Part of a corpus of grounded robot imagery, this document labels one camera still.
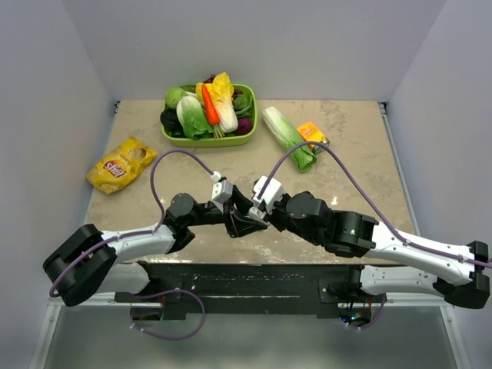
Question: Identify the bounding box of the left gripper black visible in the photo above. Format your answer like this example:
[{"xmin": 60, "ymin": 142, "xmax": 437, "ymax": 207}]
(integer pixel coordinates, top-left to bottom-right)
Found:
[{"xmin": 185, "ymin": 184, "xmax": 267, "ymax": 236}]

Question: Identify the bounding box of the white earbud charging case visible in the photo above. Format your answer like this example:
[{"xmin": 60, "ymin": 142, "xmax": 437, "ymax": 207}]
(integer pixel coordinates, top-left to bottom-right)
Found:
[{"xmin": 248, "ymin": 207, "xmax": 268, "ymax": 223}]

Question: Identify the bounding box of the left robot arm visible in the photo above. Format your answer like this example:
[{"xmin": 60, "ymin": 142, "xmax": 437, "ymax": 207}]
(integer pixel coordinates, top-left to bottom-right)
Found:
[{"xmin": 42, "ymin": 181, "xmax": 267, "ymax": 307}]

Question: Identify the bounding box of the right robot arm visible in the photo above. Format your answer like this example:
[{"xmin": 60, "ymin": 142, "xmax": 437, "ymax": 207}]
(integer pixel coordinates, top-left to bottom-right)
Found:
[{"xmin": 248, "ymin": 191, "xmax": 490, "ymax": 309}]

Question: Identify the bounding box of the purple onion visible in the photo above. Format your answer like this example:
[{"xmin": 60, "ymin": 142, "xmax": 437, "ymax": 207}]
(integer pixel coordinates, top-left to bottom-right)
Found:
[{"xmin": 234, "ymin": 117, "xmax": 253, "ymax": 136}]

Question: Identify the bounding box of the orange juice carton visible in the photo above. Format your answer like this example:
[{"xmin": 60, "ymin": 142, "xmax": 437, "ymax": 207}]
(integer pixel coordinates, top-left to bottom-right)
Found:
[{"xmin": 297, "ymin": 121, "xmax": 330, "ymax": 146}]

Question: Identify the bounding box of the napa cabbage on table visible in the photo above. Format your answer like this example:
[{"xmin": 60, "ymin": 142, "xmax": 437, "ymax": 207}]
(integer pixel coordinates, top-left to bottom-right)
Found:
[{"xmin": 262, "ymin": 106, "xmax": 317, "ymax": 173}]

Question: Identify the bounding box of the orange toy carrot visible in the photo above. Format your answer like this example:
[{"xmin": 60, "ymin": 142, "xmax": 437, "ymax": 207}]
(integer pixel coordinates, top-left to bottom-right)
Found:
[{"xmin": 201, "ymin": 84, "xmax": 224, "ymax": 138}]

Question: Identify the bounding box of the green plastic basket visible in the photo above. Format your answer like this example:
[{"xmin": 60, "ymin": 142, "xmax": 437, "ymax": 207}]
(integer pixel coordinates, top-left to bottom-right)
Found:
[{"xmin": 160, "ymin": 83, "xmax": 258, "ymax": 148}]

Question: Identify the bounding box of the dark leafy vegetable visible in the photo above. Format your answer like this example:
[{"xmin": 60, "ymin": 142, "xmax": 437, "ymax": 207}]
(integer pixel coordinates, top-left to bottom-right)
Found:
[{"xmin": 160, "ymin": 109, "xmax": 185, "ymax": 138}]

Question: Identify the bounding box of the green white bok choy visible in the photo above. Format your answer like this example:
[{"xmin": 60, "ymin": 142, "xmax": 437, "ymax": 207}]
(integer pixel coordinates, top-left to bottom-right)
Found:
[{"xmin": 176, "ymin": 96, "xmax": 212, "ymax": 140}]

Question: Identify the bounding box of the yellow white cabbage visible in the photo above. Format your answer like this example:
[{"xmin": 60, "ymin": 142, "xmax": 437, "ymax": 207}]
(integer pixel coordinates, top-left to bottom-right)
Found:
[{"xmin": 195, "ymin": 72, "xmax": 238, "ymax": 134}]

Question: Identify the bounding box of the yellow Lays chips bag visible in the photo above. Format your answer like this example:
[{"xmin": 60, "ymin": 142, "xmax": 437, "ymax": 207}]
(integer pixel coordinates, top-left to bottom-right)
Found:
[{"xmin": 85, "ymin": 137, "xmax": 158, "ymax": 194}]

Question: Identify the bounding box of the round green vegetable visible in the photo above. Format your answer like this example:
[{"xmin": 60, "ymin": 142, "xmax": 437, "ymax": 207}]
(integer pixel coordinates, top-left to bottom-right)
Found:
[{"xmin": 165, "ymin": 87, "xmax": 188, "ymax": 109}]

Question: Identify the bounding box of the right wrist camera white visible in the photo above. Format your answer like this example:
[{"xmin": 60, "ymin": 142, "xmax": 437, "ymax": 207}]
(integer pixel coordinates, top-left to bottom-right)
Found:
[{"xmin": 252, "ymin": 175, "xmax": 285, "ymax": 214}]

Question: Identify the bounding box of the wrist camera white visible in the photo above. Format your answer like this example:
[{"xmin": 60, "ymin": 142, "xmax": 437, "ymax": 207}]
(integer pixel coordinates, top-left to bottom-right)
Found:
[
  {"xmin": 252, "ymin": 175, "xmax": 285, "ymax": 214},
  {"xmin": 211, "ymin": 171, "xmax": 233, "ymax": 208}
]

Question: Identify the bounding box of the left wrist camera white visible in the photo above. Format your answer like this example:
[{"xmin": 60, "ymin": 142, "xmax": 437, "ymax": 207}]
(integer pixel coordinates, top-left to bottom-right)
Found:
[{"xmin": 211, "ymin": 171, "xmax": 233, "ymax": 208}]

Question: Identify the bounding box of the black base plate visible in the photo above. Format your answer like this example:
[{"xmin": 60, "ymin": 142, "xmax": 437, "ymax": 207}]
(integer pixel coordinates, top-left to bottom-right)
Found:
[{"xmin": 115, "ymin": 263, "xmax": 384, "ymax": 320}]

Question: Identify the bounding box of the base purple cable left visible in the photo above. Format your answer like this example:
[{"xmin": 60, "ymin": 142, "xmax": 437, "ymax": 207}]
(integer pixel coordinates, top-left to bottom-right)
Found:
[{"xmin": 128, "ymin": 286, "xmax": 208, "ymax": 341}]

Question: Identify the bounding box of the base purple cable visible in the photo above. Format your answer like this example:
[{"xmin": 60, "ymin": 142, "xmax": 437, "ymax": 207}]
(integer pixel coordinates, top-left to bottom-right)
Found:
[
  {"xmin": 128, "ymin": 286, "xmax": 208, "ymax": 341},
  {"xmin": 344, "ymin": 299, "xmax": 388, "ymax": 331}
]

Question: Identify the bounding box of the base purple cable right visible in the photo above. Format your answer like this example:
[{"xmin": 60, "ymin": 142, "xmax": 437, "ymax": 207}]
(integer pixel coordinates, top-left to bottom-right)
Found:
[{"xmin": 344, "ymin": 299, "xmax": 388, "ymax": 331}]

